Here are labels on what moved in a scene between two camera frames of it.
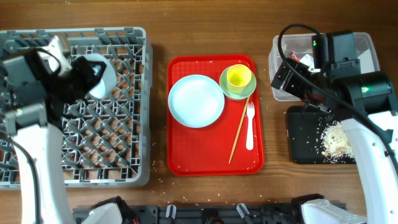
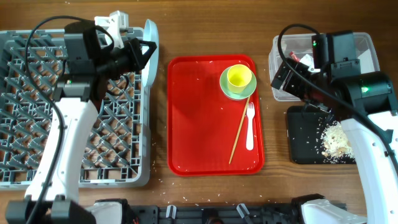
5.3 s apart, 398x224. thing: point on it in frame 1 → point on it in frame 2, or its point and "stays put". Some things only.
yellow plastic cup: [237, 77] stays put
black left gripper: [83, 66] → [138, 60]
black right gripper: [299, 69] stays put
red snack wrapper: [294, 56] stays put
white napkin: [308, 60] stays put
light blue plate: [196, 101] → [150, 33]
